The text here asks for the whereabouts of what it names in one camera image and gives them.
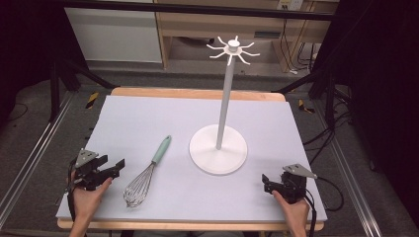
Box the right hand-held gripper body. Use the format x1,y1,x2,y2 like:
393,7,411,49
270,163,319,204

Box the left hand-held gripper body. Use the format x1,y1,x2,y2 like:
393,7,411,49
72,148,111,192

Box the whisk with green handle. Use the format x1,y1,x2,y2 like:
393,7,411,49
123,134,173,209

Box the white hook rack stand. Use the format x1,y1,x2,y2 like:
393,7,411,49
188,35,261,176

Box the person's left hand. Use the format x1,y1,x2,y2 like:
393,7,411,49
70,177,114,225

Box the person's right hand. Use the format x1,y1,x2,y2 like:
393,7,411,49
271,190,311,229

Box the yellow black floor tape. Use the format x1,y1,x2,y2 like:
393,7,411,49
297,99,316,115
85,91,101,111

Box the light grey table mat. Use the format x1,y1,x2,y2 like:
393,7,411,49
54,95,329,223

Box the wooden table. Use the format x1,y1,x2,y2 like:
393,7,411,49
56,86,326,232

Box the white cabinet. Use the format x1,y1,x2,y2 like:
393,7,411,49
64,6,163,64

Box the black curtain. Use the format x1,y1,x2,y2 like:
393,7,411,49
312,0,419,228
0,0,87,123

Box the white power strip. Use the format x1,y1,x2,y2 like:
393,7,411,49
277,0,304,12

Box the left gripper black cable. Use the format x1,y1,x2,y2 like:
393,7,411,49
66,159,78,222

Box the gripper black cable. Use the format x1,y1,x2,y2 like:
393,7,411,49
66,159,78,222
303,177,346,237

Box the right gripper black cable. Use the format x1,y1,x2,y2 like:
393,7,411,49
303,177,346,237

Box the metal floor rail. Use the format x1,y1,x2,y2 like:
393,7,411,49
0,92,76,229
313,98,383,237

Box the black floor cables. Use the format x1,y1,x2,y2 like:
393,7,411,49
301,98,355,166

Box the black metal frame stand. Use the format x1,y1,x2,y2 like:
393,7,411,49
271,69,338,128
47,57,117,123

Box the black hanging cables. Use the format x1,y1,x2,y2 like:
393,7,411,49
279,19,318,72

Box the black horizontal frame bar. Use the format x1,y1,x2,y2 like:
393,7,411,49
61,0,334,22

